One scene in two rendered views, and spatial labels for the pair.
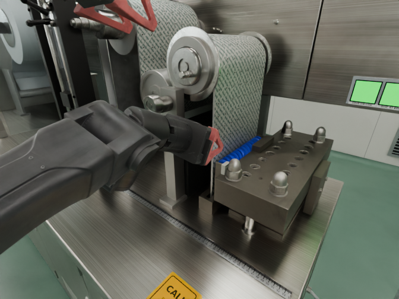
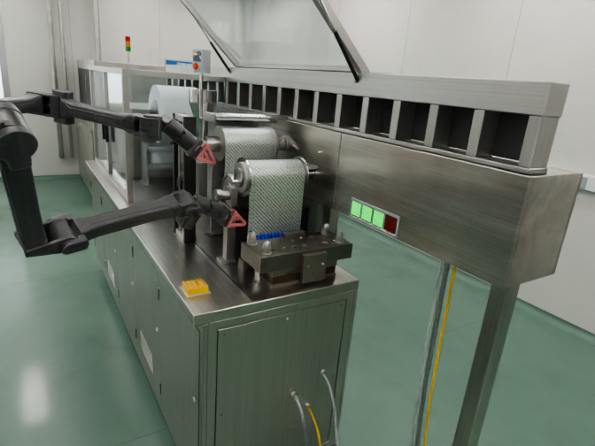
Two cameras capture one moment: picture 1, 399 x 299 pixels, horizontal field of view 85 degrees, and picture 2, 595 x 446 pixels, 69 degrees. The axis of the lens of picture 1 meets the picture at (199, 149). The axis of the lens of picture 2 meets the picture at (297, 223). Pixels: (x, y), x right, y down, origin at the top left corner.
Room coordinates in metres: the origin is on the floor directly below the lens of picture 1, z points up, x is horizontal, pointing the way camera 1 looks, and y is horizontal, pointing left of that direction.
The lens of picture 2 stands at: (-0.96, -0.68, 1.61)
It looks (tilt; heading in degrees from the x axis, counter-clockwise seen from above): 18 degrees down; 18
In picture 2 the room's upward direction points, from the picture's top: 5 degrees clockwise
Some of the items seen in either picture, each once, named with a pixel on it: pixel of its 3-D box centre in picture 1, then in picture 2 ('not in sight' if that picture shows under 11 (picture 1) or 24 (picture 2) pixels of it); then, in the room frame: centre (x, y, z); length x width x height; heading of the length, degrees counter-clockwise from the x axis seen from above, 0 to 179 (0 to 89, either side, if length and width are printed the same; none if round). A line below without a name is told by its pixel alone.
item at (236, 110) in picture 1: (238, 120); (275, 213); (0.55, -0.10, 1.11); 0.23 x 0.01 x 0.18; 141
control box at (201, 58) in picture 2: not in sight; (200, 61); (0.86, 0.43, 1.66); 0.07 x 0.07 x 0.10; 71
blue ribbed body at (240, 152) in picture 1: (243, 152); (276, 236); (0.54, -0.12, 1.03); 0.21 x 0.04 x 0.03; 141
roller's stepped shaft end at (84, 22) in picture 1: (84, 24); not in sight; (0.59, 0.27, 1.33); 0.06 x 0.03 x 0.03; 141
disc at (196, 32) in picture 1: (190, 66); (243, 177); (0.50, 0.02, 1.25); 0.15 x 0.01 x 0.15; 51
